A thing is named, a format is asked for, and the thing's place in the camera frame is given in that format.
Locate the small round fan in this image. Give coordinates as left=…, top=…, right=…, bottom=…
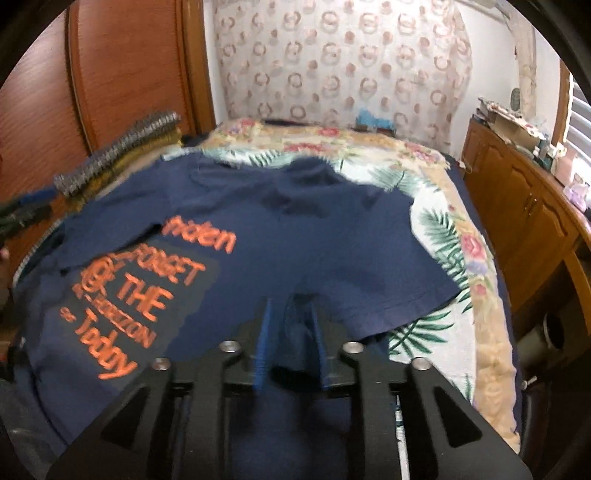
left=510, top=87, right=521, bottom=111

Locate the palm leaf print sheet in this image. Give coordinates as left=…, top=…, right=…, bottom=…
left=197, top=144, right=491, bottom=407

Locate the wooden louvered wardrobe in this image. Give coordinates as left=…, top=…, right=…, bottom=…
left=0, top=0, right=218, bottom=278

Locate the striped window blind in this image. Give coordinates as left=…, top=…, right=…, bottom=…
left=565, top=75, right=591, bottom=164

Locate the folded dark patterned cloth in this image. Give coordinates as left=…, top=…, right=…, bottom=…
left=54, top=110, right=181, bottom=201

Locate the floral blanket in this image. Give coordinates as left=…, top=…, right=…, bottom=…
left=201, top=118, right=521, bottom=450

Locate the wooden sideboard cabinet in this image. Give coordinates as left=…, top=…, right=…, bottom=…
left=462, top=119, right=590, bottom=323

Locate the blue item on box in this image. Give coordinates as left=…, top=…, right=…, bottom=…
left=356, top=109, right=396, bottom=133

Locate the beige tied side curtain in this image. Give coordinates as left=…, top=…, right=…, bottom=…
left=508, top=8, right=537, bottom=121

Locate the circle pattern curtain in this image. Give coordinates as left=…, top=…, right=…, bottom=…
left=213, top=1, right=473, bottom=152

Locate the navy t-shirt orange print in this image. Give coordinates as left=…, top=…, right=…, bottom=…
left=14, top=153, right=459, bottom=479

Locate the cardboard box with clutter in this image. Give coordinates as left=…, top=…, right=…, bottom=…
left=478, top=97, right=547, bottom=152

